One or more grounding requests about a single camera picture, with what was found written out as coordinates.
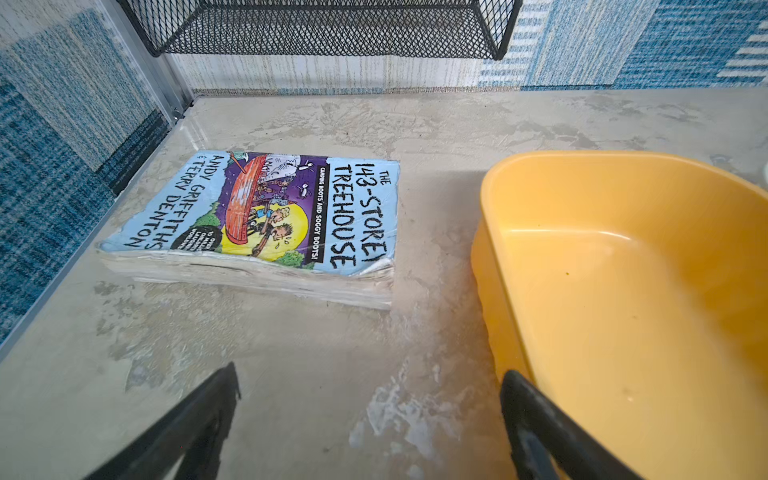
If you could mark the black wire mesh shelf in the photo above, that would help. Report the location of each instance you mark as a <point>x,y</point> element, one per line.
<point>464,29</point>

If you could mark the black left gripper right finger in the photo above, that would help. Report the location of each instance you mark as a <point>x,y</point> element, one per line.
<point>545,441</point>

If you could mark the yellow plastic tub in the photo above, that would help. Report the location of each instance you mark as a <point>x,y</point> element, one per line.
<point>631,289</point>

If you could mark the treehouse paperback book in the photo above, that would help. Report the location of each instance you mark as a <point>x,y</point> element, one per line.
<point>312,226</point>

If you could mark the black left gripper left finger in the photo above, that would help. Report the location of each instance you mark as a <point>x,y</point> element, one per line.
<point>188,438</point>

